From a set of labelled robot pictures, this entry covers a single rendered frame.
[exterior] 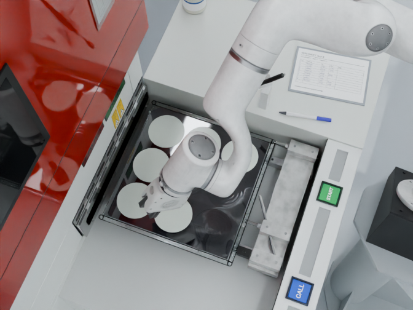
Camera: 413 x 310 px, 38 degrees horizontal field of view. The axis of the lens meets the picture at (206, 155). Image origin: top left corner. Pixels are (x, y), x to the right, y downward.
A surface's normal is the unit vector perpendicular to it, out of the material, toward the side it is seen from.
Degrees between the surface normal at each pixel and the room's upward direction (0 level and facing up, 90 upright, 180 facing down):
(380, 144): 0
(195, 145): 23
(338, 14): 35
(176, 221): 0
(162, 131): 0
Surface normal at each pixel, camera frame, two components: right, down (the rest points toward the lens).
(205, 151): 0.40, -0.46
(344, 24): -0.51, 0.22
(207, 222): -0.01, -0.40
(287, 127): -0.35, 0.86
